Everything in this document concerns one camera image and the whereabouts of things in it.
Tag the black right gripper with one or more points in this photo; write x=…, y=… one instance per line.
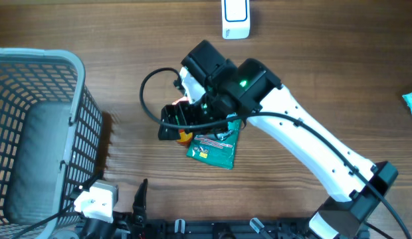
x=181, y=109

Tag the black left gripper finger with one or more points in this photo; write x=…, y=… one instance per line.
x=139, y=205
x=86, y=185

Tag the red sauce bottle green cap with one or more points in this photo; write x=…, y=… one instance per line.
x=184, y=138

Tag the green 3M gloves packet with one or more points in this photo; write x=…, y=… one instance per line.
x=216, y=152

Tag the red white small box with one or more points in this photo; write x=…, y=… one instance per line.
x=182, y=99

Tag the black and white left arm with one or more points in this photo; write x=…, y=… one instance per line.
x=93, y=228

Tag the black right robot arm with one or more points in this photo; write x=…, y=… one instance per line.
x=219, y=92

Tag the white barcode scanner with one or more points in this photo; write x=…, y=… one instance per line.
x=236, y=19

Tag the grey plastic mesh basket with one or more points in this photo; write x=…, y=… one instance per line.
x=50, y=129

